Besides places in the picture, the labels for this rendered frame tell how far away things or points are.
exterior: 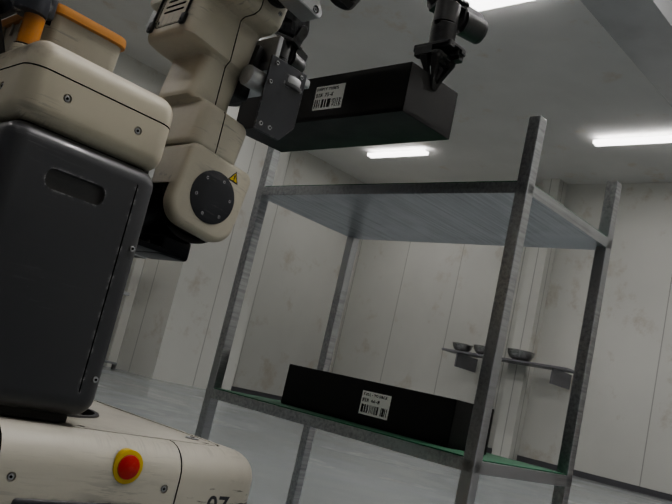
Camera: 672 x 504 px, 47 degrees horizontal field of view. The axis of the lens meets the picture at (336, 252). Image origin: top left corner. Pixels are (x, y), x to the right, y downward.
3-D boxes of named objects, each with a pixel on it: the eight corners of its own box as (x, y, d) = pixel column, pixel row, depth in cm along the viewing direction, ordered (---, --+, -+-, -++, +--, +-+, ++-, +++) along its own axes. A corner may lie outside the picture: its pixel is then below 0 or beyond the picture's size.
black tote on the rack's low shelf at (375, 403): (280, 402, 217) (289, 363, 219) (321, 411, 229) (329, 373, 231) (447, 447, 177) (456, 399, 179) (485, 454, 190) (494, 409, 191)
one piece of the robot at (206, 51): (135, 206, 129) (260, -86, 145) (35, 206, 155) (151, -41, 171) (246, 268, 146) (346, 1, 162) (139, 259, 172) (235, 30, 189)
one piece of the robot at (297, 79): (241, 119, 150) (268, 18, 154) (163, 129, 170) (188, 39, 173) (299, 149, 161) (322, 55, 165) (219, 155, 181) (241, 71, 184)
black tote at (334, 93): (233, 130, 202) (243, 89, 203) (281, 152, 214) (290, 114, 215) (402, 110, 162) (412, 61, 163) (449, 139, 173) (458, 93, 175)
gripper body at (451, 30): (428, 65, 176) (434, 35, 177) (466, 59, 169) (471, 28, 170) (411, 53, 171) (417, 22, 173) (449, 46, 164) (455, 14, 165)
